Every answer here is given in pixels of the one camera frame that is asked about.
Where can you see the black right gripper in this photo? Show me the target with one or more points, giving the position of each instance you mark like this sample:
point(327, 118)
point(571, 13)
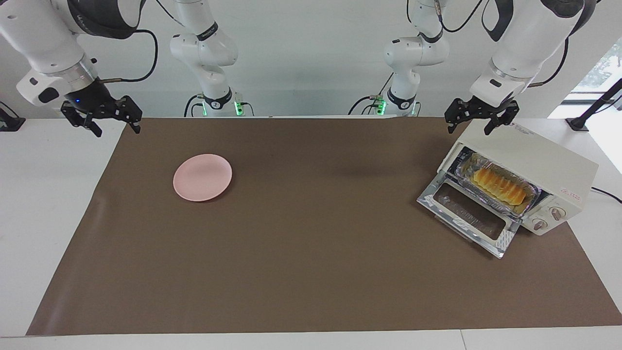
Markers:
point(95, 99)

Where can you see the glass oven door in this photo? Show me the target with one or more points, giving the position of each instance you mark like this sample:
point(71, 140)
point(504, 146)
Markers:
point(505, 238)

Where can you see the cream oven knob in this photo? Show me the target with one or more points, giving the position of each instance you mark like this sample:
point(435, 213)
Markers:
point(557, 213)
point(539, 224)

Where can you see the brown table mat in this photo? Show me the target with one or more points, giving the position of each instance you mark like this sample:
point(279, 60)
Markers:
point(311, 253)

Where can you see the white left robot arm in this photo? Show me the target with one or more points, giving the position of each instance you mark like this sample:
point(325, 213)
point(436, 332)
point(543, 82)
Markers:
point(520, 53)

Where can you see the black table clamp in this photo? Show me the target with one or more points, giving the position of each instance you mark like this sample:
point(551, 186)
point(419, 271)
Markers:
point(9, 124)

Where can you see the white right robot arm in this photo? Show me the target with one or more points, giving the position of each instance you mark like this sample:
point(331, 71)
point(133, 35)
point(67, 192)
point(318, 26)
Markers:
point(43, 39)

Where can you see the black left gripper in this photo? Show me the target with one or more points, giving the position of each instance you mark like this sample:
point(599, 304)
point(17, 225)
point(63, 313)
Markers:
point(478, 108)

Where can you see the pink round plate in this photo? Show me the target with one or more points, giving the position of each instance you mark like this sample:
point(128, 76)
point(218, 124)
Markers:
point(202, 177)

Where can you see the cream toaster oven body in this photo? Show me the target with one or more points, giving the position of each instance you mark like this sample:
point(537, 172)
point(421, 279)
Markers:
point(544, 160)

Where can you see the black camera stand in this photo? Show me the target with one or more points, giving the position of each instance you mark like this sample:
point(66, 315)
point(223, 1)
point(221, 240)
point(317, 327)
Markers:
point(595, 104)

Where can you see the golden sliced bread loaf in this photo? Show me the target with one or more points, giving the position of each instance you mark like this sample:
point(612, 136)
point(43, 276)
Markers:
point(500, 185)

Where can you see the aluminium foil tray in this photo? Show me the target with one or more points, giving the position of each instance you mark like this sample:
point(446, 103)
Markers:
point(527, 204)

